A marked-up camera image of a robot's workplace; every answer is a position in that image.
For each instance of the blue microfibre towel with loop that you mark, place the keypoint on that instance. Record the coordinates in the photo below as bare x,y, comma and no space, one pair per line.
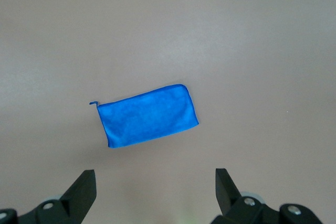
147,116

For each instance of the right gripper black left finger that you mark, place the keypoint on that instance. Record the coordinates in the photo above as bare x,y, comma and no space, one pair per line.
76,197

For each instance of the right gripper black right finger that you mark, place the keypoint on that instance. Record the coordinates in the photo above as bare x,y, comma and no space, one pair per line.
228,195

